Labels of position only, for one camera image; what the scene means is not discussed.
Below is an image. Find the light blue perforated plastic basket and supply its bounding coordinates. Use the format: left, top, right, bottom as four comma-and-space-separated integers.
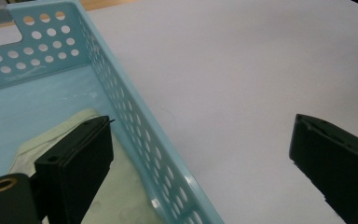
0, 0, 226, 224

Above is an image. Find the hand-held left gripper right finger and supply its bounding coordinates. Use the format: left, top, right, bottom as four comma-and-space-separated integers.
288, 113, 358, 224

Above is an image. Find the light green cloth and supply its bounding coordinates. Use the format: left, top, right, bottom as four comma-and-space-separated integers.
7, 107, 166, 224

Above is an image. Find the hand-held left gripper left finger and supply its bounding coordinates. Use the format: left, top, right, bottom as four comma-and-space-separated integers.
34, 115, 115, 224

